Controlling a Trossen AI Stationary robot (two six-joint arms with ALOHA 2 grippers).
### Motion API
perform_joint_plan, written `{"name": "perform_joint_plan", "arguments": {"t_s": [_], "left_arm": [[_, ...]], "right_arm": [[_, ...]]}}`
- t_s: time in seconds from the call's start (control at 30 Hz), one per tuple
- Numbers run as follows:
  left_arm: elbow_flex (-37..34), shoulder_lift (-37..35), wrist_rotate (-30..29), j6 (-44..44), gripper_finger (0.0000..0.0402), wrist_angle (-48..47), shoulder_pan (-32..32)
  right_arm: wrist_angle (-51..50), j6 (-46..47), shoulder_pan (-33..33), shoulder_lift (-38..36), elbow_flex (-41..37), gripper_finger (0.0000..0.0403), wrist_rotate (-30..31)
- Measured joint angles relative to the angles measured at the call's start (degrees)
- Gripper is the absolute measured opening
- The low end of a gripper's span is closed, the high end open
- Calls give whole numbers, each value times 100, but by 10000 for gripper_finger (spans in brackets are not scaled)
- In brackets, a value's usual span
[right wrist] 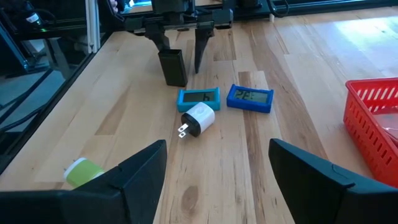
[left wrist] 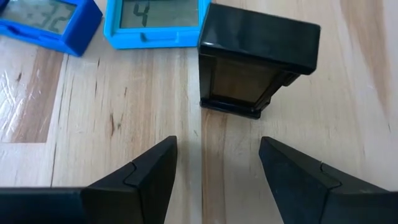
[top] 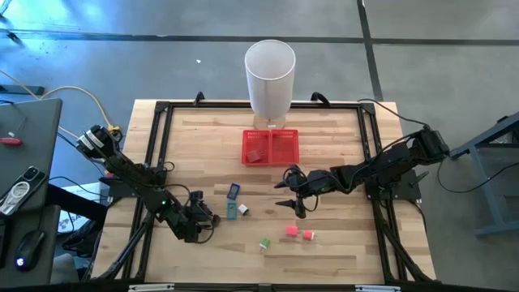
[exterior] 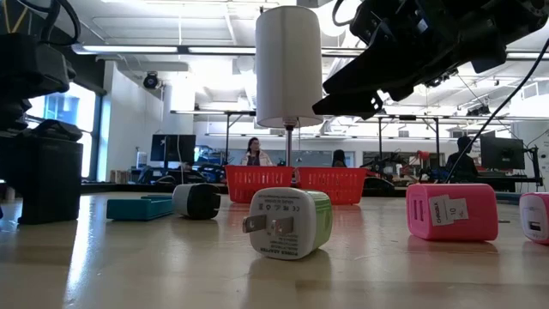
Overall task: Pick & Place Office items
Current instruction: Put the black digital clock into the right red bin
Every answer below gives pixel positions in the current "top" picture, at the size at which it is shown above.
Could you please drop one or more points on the red plastic mesh basket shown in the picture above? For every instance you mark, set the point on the red plastic mesh basket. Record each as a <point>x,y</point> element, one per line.
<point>265,140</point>
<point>290,158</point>

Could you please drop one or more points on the teal digital timer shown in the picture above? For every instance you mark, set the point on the teal digital timer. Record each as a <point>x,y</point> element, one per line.
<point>231,211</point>

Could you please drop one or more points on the red rectangular box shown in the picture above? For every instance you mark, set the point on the red rectangular box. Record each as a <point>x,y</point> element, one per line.
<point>254,156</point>

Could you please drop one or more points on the white table bracket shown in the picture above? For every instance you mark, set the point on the white table bracket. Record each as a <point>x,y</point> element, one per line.
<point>378,288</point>
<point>151,287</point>

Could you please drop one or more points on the pink USB wall charger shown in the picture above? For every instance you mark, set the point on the pink USB wall charger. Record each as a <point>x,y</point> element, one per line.
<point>308,235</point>

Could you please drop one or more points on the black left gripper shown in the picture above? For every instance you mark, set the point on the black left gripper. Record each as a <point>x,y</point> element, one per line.
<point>186,223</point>

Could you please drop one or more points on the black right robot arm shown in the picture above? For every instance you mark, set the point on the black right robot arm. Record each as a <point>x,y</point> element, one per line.
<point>385,166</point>

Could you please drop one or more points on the smartphone in clear case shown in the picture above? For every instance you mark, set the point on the smartphone in clear case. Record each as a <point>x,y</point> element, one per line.
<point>24,186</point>

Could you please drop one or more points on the black floor bar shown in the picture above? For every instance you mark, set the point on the black floor bar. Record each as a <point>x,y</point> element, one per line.
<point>22,89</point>

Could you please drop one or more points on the dark blue digital timer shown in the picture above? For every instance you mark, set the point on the dark blue digital timer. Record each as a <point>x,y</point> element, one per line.
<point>233,191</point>

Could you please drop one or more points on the pink charger with paper sticker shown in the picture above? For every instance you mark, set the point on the pink charger with paper sticker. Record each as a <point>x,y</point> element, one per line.
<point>291,231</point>

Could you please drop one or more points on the white printed box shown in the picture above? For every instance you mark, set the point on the white printed box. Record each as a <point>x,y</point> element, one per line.
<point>69,221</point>

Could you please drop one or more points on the black computer mouse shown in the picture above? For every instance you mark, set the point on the black computer mouse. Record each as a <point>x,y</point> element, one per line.
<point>29,249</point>

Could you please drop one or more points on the black metal table frame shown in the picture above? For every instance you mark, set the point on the black metal table frame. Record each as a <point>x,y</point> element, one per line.
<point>202,105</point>

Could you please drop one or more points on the white and black charger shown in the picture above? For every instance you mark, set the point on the white and black charger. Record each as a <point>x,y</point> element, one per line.
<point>243,209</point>

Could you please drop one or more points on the black frame clamp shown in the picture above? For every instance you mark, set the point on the black frame clamp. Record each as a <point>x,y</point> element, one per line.
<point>198,97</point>
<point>320,97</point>

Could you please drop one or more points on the green and white charger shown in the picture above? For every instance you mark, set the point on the green and white charger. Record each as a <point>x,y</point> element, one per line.
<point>264,243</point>

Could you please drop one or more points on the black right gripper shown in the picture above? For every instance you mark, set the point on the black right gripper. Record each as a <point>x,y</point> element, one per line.
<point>318,183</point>

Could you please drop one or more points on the grey blue metal table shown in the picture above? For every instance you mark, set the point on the grey blue metal table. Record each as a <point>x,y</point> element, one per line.
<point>488,190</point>

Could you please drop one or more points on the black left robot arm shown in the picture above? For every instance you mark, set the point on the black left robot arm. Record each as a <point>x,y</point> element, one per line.
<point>129,170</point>

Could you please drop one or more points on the dark grey side desk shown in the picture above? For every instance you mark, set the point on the dark grey side desk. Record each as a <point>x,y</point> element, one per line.
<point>36,162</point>

